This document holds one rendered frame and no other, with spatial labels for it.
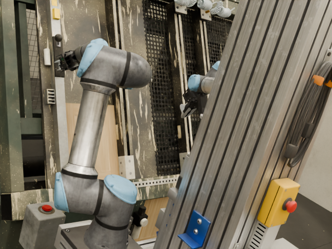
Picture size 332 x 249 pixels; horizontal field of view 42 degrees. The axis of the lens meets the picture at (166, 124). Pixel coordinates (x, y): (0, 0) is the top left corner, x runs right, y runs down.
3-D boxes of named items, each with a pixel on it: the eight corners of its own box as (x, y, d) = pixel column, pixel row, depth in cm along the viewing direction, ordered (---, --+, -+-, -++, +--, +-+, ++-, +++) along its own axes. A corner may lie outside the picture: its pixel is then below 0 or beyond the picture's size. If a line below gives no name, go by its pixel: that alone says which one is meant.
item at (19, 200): (1, 221, 190) (12, 221, 182) (-1, 193, 191) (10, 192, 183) (271, 179, 344) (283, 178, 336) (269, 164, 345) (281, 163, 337)
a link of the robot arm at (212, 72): (221, 69, 196) (214, 57, 202) (206, 86, 203) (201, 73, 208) (233, 73, 201) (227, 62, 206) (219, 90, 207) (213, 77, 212)
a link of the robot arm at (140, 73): (166, 58, 137) (134, 68, 184) (133, 49, 134) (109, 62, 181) (158, 93, 137) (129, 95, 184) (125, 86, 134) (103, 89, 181)
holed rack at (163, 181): (114, 190, 221) (115, 190, 221) (114, 184, 221) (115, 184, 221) (282, 168, 337) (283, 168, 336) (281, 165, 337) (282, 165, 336)
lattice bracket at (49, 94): (44, 104, 205) (47, 103, 203) (43, 90, 206) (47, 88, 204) (52, 104, 208) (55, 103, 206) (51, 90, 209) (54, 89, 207)
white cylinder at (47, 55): (42, 49, 208) (43, 65, 208) (45, 48, 206) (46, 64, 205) (48, 50, 210) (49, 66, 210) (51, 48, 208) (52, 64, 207)
